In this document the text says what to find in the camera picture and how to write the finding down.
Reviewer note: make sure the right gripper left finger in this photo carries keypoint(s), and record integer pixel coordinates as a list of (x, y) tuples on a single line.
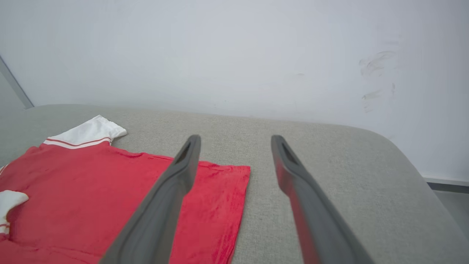
[(154, 231)]

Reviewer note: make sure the red and white shirt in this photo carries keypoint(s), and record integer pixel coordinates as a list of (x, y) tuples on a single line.
[(91, 190)]

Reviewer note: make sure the grey wall baseboard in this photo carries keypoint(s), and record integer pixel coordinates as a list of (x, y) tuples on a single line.
[(450, 187)]

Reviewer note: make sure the grey metal frame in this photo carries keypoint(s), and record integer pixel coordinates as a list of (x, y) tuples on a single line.
[(14, 82)]

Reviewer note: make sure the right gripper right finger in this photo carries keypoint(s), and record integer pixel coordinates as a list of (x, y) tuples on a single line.
[(322, 234)]

